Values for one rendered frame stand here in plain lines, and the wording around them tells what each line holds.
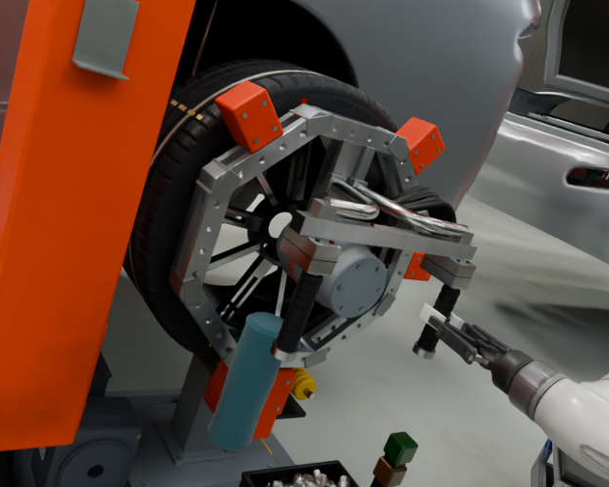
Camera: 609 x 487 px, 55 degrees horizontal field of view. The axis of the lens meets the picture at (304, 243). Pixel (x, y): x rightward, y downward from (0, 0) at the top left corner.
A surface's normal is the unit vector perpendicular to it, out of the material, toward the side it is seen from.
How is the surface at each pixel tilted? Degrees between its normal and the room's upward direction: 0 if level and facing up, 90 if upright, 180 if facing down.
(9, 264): 90
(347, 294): 90
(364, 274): 90
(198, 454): 0
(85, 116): 90
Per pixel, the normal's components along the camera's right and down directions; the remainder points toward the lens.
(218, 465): 0.33, -0.90
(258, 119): 0.52, 0.41
